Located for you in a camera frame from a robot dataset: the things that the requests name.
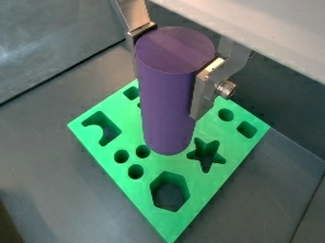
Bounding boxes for purple cylinder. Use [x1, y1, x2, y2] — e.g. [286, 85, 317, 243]
[135, 27, 214, 155]

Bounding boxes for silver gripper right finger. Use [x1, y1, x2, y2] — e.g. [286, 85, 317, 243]
[190, 36, 252, 121]

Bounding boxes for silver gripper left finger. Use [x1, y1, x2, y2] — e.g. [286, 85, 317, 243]
[113, 0, 158, 55]

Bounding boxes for green shape sorter board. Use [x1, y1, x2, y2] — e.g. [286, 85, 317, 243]
[68, 81, 269, 243]

